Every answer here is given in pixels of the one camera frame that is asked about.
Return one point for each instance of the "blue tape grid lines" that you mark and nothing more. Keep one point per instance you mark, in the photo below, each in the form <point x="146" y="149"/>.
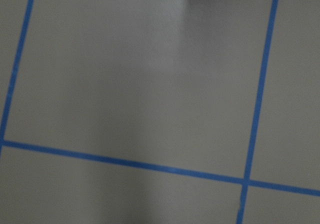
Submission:
<point x="160" y="112"/>

